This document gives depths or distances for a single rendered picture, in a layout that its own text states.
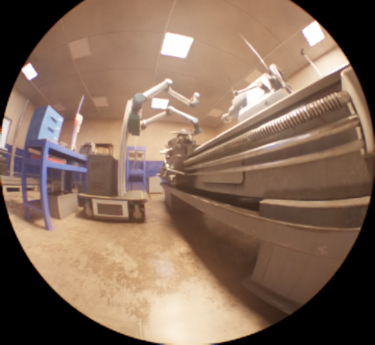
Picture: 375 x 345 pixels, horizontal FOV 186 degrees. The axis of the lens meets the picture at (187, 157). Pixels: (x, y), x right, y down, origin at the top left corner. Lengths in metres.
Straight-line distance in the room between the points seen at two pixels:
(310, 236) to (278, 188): 0.26
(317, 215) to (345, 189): 0.12
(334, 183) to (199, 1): 2.88
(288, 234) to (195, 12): 2.97
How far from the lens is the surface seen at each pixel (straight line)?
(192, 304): 0.65
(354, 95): 0.35
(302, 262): 0.49
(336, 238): 0.29
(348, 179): 0.44
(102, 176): 1.56
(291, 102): 0.47
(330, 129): 0.35
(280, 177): 0.47
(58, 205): 1.71
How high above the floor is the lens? 0.58
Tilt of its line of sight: 10 degrees up
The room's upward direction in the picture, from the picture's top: 1 degrees counter-clockwise
